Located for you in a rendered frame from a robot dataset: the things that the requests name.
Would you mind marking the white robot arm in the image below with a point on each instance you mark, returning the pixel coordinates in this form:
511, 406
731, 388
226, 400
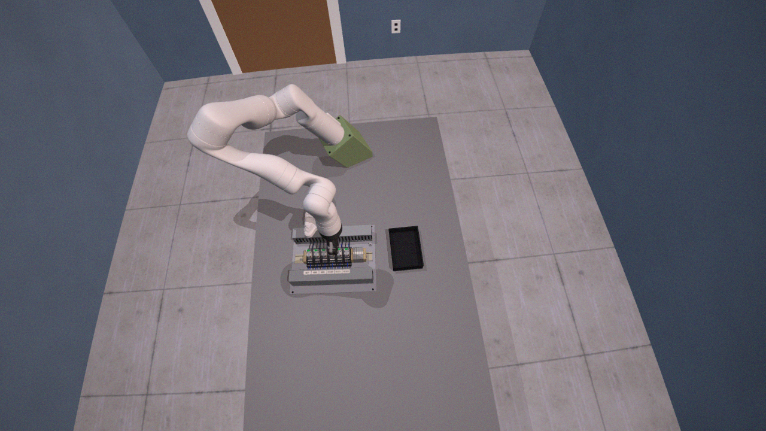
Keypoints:
216, 122

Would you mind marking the grey relay panel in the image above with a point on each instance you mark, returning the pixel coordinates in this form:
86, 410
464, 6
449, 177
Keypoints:
354, 274

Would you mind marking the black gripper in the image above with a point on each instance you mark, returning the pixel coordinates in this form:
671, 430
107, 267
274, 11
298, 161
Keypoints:
333, 242

